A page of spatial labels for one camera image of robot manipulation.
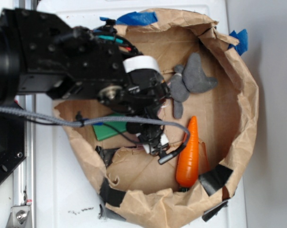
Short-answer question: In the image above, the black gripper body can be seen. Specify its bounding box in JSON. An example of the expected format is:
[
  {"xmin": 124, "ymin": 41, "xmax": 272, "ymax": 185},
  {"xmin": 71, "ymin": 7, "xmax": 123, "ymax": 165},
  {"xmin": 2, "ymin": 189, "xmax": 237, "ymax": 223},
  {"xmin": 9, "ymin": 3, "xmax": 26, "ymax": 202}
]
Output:
[{"xmin": 97, "ymin": 55, "xmax": 165, "ymax": 119}]

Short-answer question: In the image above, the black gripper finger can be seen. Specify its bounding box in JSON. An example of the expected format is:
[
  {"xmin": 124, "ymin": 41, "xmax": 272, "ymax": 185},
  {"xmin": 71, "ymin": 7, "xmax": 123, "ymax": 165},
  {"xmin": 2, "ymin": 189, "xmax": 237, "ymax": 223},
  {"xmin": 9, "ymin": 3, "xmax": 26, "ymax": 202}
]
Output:
[
  {"xmin": 155, "ymin": 80, "xmax": 171, "ymax": 104},
  {"xmin": 126, "ymin": 118, "xmax": 169, "ymax": 156}
]

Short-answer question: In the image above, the grey plush rabbit toy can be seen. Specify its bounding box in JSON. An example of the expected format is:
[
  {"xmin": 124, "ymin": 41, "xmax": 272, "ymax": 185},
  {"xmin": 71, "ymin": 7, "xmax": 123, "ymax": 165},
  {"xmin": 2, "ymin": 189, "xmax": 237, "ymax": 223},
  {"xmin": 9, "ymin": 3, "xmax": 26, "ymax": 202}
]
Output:
[{"xmin": 168, "ymin": 52, "xmax": 218, "ymax": 119}]

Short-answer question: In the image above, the aluminium frame rail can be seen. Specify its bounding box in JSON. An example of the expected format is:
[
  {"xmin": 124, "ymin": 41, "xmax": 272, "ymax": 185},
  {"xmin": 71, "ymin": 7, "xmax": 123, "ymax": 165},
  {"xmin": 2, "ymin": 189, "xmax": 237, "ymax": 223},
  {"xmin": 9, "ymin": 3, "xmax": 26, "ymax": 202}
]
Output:
[{"xmin": 12, "ymin": 0, "xmax": 37, "ymax": 228}]

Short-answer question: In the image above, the green wooden block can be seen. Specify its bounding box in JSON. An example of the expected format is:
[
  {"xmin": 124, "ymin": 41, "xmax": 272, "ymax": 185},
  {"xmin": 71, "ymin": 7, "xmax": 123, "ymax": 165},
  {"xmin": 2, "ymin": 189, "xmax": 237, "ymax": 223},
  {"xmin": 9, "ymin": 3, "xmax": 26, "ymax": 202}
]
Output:
[{"xmin": 92, "ymin": 122, "xmax": 126, "ymax": 141}]

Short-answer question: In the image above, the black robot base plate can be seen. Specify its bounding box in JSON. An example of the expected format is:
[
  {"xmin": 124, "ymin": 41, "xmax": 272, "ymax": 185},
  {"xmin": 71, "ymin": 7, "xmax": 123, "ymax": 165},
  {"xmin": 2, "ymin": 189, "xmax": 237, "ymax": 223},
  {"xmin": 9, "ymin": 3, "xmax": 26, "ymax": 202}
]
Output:
[{"xmin": 0, "ymin": 113, "xmax": 26, "ymax": 185}]

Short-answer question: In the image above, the grey braided cable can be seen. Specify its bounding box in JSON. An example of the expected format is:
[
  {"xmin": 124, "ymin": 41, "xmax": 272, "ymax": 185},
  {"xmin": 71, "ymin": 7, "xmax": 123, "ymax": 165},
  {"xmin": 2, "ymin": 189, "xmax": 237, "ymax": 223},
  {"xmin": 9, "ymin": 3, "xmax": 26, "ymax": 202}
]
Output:
[{"xmin": 0, "ymin": 104, "xmax": 191, "ymax": 165}]

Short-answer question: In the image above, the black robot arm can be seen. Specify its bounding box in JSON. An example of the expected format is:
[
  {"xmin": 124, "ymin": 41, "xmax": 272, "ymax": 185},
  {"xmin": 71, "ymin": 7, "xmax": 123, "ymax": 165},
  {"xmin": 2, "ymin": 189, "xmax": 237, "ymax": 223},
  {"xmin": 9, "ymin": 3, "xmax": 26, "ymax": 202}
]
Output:
[{"xmin": 0, "ymin": 9, "xmax": 170, "ymax": 119}]

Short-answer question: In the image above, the brown paper bag bowl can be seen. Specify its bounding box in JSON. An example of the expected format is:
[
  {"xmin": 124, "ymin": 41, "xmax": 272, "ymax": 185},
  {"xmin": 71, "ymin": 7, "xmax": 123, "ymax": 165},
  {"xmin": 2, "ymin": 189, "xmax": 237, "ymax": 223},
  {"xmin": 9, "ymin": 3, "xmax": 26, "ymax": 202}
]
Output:
[{"xmin": 64, "ymin": 9, "xmax": 258, "ymax": 228}]

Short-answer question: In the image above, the orange plastic carrot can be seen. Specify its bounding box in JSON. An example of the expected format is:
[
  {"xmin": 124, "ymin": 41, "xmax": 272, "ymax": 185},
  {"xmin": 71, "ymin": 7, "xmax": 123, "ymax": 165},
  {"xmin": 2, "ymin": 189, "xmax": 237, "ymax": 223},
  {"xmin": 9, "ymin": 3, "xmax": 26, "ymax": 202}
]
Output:
[{"xmin": 176, "ymin": 116, "xmax": 199, "ymax": 188}]

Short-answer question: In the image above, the metal corner bracket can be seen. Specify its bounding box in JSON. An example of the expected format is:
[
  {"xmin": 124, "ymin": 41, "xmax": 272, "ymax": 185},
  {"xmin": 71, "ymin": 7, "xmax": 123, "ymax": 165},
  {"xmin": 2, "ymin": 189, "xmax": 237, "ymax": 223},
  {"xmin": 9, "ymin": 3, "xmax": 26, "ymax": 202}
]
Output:
[{"xmin": 6, "ymin": 205, "xmax": 33, "ymax": 228}]

